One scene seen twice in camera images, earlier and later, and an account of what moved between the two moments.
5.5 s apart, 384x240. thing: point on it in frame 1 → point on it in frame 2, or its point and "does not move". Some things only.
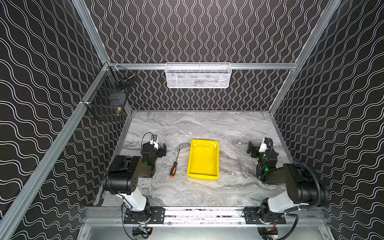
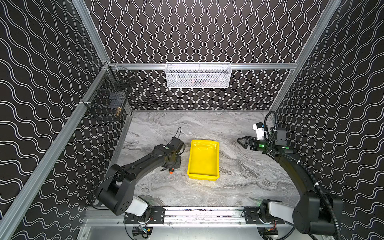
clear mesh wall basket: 195,75 does not move
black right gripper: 256,149 → 251,143
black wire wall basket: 108,101 does not move
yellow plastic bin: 203,163 does not move
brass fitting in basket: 118,110 does not move
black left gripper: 160,150 → 172,163
